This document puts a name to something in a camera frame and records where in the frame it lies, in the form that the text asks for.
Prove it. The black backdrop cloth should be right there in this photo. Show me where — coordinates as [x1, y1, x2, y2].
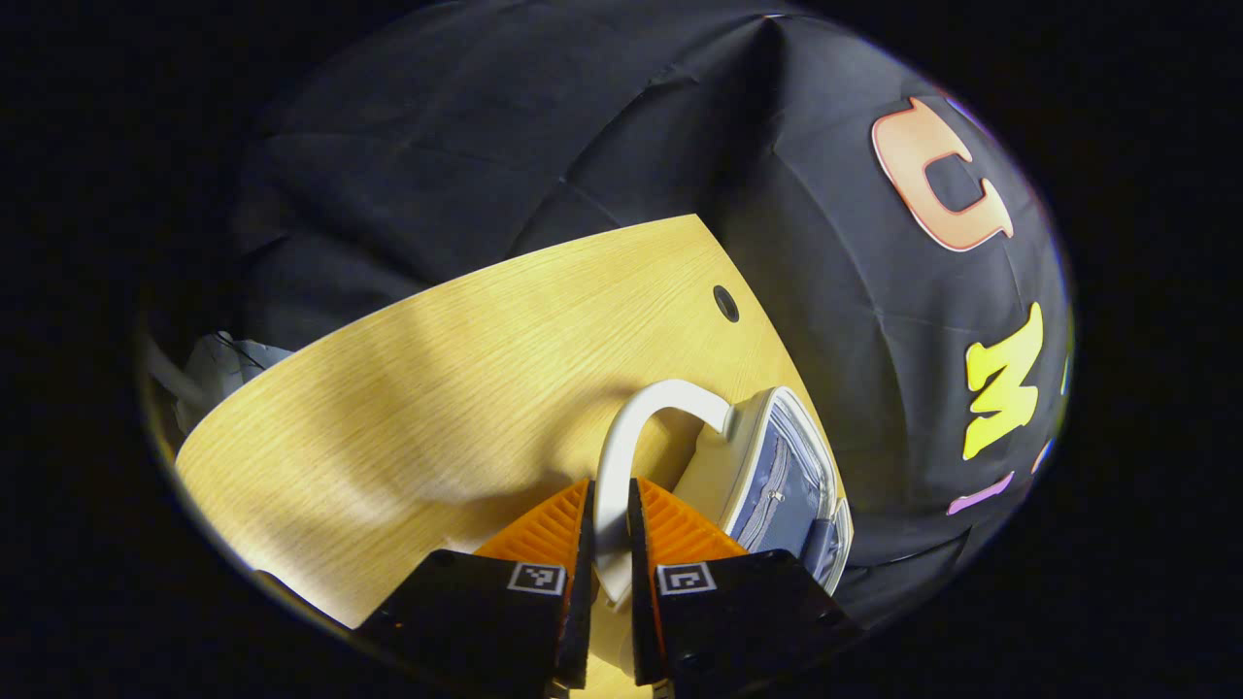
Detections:
[233, 0, 1074, 632]

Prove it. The white crumpled sheet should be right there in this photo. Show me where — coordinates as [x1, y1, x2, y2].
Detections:
[146, 330, 295, 440]

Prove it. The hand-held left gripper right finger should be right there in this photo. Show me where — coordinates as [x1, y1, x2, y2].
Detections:
[627, 478, 863, 692]

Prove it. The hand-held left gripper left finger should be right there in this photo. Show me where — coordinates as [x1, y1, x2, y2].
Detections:
[354, 478, 595, 692]

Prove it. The white suitcase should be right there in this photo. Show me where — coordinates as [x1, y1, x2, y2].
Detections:
[593, 379, 856, 673]

